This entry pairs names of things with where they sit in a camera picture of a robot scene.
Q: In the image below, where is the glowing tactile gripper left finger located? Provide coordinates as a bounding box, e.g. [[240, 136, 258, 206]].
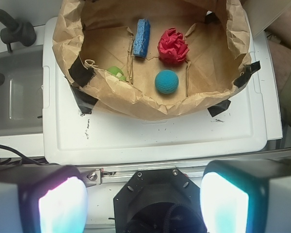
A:
[[0, 165, 88, 233]]

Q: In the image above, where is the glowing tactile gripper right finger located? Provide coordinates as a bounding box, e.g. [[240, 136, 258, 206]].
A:
[[200, 159, 291, 233]]

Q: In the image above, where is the blue dimpled foam ball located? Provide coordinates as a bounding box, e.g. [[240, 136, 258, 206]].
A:
[[155, 69, 179, 94]]

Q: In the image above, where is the white plastic tray lid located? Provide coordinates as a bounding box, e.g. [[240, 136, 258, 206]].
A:
[[43, 18, 282, 166]]

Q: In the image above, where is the clear plastic storage bin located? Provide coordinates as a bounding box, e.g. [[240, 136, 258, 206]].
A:
[[0, 45, 45, 137]]

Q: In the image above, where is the green plush toy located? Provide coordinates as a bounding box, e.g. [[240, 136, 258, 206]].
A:
[[107, 66, 126, 81]]

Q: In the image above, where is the red crumpled tissue paper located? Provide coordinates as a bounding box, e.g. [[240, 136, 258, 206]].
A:
[[157, 28, 189, 65]]

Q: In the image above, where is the brown paper bag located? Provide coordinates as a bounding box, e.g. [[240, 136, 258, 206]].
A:
[[53, 0, 251, 120]]

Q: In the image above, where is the blue rectangular sponge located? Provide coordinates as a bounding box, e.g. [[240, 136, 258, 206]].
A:
[[133, 18, 150, 58]]

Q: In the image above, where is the aluminium extrusion rail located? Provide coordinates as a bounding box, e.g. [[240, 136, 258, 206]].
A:
[[77, 165, 206, 187]]

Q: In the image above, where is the black cable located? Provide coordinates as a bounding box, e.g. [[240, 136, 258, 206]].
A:
[[0, 142, 61, 166]]

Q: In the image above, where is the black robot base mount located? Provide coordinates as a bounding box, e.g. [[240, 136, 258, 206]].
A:
[[113, 168, 208, 233]]

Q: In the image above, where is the grey curved handle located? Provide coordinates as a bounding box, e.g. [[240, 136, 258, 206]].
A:
[[0, 9, 36, 53]]

